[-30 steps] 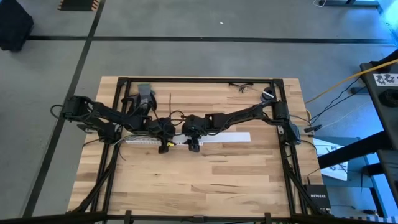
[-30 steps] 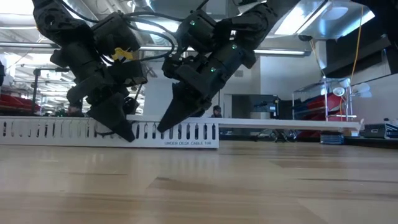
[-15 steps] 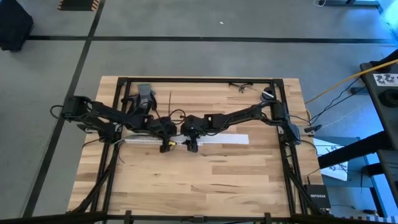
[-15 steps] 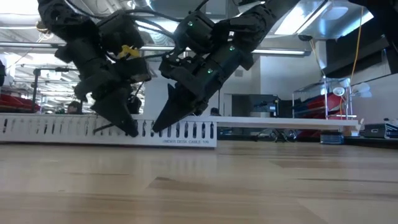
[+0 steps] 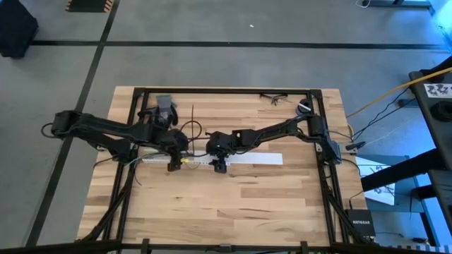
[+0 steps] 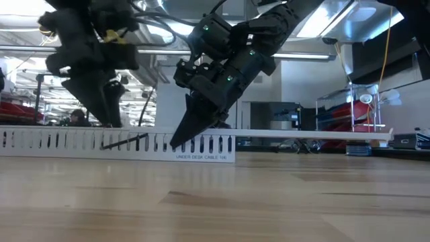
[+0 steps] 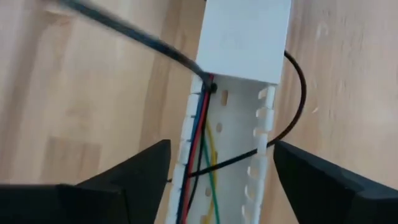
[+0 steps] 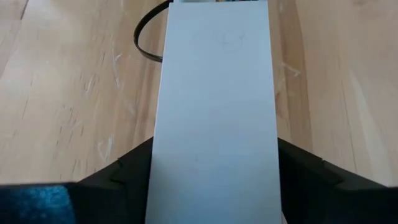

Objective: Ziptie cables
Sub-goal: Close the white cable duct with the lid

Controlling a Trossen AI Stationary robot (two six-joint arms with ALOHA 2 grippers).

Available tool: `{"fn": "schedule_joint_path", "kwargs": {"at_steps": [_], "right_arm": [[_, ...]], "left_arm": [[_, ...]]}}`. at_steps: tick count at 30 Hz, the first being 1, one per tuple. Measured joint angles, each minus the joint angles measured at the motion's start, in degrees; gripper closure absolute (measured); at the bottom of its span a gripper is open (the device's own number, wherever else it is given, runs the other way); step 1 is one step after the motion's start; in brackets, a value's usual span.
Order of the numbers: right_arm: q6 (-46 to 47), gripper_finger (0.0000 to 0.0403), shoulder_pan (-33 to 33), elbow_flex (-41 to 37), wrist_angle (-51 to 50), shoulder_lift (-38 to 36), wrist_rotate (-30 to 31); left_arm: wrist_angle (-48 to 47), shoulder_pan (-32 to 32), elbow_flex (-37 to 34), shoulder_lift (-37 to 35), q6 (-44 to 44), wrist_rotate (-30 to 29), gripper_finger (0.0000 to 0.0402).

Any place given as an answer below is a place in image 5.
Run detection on black cable coil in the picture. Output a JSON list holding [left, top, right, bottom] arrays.
[[429, 100, 452, 123]]

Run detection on black aluminium rig frame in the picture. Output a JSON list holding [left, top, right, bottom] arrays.
[[76, 86, 377, 254]]

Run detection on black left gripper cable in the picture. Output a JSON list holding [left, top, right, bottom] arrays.
[[179, 119, 203, 143]]

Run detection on thick yellow hanging cable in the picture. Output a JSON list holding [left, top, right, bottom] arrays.
[[345, 66, 452, 119]]

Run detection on black Netgear network switch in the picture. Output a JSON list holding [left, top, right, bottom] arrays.
[[344, 208, 377, 243]]

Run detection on bundle of thin wires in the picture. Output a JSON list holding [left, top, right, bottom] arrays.
[[136, 151, 158, 162]]

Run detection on orange black striped board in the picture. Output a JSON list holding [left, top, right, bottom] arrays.
[[65, 0, 114, 13]]

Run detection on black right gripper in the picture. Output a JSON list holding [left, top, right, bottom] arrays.
[[206, 131, 237, 174]]

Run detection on black safety glasses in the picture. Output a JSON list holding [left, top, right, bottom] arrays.
[[259, 92, 289, 107]]

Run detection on black tape roll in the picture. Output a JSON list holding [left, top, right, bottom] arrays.
[[295, 98, 314, 116]]

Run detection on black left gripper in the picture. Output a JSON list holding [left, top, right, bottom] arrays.
[[160, 120, 190, 173]]

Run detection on black wire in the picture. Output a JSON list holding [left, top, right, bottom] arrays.
[[132, 160, 149, 187]]

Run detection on black case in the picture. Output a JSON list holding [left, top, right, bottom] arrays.
[[0, 0, 39, 59]]

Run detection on thin black floor cable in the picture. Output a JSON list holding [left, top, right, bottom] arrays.
[[351, 86, 417, 142]]

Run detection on white slotted cable duct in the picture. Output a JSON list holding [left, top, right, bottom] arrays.
[[141, 154, 232, 167]]

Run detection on black left arm shoulder cable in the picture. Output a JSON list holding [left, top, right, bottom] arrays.
[[41, 121, 57, 139]]

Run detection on dark desk foot bar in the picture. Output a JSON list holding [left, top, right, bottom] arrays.
[[367, 0, 432, 8]]

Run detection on black side table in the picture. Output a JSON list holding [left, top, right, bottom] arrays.
[[359, 56, 452, 248]]

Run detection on red wire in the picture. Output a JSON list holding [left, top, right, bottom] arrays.
[[132, 157, 156, 177]]

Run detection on white paper sheet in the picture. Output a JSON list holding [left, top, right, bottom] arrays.
[[355, 157, 396, 206]]

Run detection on white duct cover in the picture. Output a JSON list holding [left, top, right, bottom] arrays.
[[225, 152, 283, 166]]

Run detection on white marker print sheet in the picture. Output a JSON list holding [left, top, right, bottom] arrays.
[[422, 83, 452, 99]]

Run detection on grey cuffed work glove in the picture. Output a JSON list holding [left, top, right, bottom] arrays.
[[155, 94, 179, 126]]

